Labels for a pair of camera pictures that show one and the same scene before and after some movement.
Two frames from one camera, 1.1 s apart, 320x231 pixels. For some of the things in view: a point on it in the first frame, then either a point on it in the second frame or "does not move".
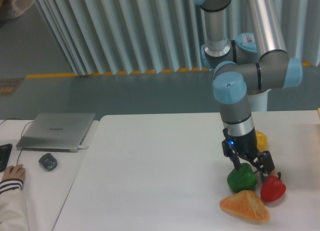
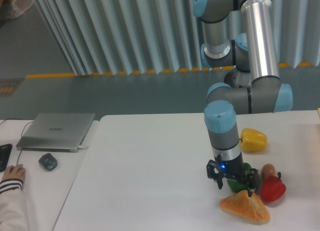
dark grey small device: (48, 161) does not move
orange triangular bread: (246, 204) does not move
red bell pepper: (272, 188) does not move
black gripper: (246, 145) → (220, 168)
